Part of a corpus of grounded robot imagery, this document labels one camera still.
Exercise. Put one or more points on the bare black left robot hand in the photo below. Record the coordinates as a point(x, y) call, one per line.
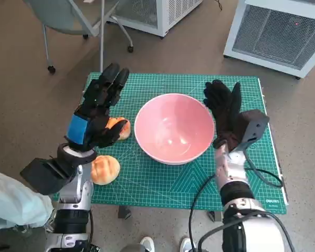
point(99, 105)

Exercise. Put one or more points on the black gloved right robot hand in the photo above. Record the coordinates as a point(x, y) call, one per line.
point(225, 118)

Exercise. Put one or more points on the long orange toy bread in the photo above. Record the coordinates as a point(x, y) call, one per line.
point(124, 131)

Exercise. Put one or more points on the pink bowl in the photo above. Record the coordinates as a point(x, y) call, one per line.
point(173, 126)

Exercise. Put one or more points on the round scored toy bread bun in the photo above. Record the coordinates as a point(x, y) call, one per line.
point(105, 170)

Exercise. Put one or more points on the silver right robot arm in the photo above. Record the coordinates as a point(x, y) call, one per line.
point(231, 170)

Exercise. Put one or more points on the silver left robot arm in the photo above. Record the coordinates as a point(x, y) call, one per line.
point(73, 189)

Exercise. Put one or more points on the thin metal pole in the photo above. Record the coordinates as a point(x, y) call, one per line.
point(101, 39)

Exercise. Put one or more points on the green cutting mat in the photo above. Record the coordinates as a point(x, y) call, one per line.
point(160, 183)

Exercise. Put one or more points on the white mesh-front cabinet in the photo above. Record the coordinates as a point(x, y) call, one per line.
point(273, 36)

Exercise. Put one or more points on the grey wheeled chair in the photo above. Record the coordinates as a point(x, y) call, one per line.
point(63, 18)

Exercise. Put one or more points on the white louvred mesh cabinet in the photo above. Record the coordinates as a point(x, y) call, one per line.
point(173, 10)

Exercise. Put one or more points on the pale green cloth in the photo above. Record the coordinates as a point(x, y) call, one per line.
point(13, 199)

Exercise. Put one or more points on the white shoe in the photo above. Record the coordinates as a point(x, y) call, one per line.
point(147, 244)
point(187, 245)

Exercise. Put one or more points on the small black floor device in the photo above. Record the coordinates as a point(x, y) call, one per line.
point(95, 248)

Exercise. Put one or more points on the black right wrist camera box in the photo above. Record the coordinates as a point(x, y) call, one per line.
point(252, 126)

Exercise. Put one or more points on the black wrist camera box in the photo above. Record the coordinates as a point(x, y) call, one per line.
point(252, 126)
point(44, 176)

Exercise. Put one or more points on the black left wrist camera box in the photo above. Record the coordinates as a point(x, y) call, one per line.
point(44, 176)

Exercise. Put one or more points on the black table bracket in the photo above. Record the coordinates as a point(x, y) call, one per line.
point(124, 212)
point(214, 216)

